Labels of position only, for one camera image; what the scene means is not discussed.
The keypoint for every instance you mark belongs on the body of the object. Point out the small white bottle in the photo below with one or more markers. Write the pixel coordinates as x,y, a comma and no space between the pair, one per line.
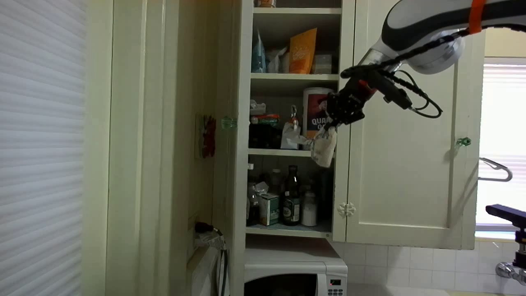
309,211

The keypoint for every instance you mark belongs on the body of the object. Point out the orange bag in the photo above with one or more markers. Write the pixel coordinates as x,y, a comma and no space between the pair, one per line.
303,51

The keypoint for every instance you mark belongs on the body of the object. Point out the white window blind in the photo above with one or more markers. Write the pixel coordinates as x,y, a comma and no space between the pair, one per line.
507,109
41,148

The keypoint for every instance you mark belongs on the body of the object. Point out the plain white packet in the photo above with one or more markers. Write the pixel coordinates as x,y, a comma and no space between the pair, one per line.
278,61

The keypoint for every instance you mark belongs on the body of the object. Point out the white oats canister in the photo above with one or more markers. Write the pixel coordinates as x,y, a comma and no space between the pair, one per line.
313,109

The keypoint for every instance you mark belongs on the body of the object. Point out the black box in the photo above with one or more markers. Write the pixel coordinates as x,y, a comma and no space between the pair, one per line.
265,137

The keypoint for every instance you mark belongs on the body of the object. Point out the blue packet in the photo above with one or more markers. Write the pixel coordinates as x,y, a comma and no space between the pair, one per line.
258,58

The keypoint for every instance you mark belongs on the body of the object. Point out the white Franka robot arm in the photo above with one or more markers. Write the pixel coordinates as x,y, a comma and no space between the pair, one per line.
428,22

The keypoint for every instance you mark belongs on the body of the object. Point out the orange item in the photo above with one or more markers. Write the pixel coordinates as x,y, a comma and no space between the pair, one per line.
265,2

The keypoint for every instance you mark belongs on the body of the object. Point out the small black device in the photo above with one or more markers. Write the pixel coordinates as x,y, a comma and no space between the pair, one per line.
207,226

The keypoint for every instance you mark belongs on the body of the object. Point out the chrome faucet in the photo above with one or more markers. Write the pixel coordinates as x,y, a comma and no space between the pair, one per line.
510,270

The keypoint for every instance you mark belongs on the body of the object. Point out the red orange flat box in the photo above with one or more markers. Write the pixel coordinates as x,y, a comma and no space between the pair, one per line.
265,119

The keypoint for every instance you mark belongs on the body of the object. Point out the closed white cabinet door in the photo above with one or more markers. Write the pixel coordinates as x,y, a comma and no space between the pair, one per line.
405,175

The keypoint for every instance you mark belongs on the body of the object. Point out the red hanging item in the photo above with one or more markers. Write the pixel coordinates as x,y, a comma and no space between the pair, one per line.
207,137

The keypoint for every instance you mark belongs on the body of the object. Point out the white tub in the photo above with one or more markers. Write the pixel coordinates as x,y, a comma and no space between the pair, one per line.
322,65

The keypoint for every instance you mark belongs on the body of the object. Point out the white microwave oven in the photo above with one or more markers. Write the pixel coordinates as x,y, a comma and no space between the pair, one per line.
296,265

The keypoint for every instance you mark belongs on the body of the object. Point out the white plastic bag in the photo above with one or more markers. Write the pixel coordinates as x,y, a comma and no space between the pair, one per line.
290,135

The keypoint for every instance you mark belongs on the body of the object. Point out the brown jar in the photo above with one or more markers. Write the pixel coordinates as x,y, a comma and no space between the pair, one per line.
275,180

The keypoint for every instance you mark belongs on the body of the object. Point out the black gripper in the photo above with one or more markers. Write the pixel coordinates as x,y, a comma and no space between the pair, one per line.
354,101

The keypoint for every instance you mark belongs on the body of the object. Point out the white kitchen cabinet with shelves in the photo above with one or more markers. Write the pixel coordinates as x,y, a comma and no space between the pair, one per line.
296,78

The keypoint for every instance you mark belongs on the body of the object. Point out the white panel door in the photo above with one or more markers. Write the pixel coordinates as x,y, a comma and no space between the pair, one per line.
132,165

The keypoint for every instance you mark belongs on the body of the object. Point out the green and white box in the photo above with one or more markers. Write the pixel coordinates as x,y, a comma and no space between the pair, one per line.
270,211

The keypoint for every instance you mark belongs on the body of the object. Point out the green tag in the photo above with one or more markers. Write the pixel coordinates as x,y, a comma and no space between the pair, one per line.
229,124

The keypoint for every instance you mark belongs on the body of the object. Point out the crumpled foil bag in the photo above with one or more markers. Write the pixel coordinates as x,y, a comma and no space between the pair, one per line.
255,191

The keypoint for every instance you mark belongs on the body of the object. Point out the green door knob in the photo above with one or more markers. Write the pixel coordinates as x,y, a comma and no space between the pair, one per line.
464,142

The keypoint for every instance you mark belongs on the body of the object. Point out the small white pack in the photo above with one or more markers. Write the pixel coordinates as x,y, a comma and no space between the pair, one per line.
257,107

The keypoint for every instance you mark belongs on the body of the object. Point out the clear plastic bag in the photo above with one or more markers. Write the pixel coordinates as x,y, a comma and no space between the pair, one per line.
206,264

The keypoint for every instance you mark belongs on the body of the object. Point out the open white cabinet door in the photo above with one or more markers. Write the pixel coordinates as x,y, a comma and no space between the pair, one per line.
227,66

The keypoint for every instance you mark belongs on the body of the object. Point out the dark glass bottle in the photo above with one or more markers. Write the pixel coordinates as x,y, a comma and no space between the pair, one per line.
291,199

